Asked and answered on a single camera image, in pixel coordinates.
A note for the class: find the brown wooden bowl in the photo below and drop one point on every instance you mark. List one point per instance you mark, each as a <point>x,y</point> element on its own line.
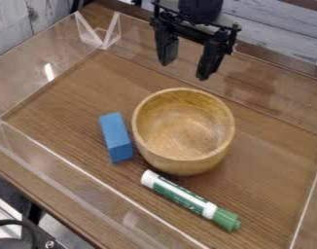
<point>184,129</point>

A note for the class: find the clear acrylic tray wall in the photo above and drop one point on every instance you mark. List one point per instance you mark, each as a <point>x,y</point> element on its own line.
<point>92,66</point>

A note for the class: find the green white marker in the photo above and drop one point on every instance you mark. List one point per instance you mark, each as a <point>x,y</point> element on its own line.
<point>205,208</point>

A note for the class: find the black metal table frame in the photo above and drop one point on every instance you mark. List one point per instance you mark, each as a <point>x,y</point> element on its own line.
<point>21,232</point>

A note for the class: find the blue foam block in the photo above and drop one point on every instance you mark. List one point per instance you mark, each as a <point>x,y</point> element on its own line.
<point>117,137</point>

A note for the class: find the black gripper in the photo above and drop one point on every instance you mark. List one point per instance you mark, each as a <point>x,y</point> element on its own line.
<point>197,20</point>

